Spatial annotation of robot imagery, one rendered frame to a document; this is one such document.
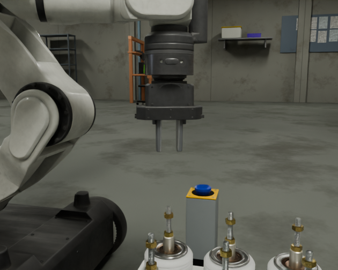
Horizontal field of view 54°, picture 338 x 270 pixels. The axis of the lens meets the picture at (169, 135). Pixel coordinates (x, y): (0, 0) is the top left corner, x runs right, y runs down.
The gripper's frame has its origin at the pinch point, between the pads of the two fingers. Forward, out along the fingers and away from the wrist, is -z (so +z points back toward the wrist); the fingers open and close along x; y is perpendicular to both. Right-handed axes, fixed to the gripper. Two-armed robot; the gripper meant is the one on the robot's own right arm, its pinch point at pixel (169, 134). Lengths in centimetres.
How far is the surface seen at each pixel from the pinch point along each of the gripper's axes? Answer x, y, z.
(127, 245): -9, 51, -48
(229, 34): 242, 823, 130
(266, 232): 44, 56, -48
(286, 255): 22.0, -4.8, -22.7
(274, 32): 371, 838, 138
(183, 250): 2.7, -1.0, -22.7
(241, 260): 12.9, -5.9, -22.6
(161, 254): -1.6, -2.2, -22.7
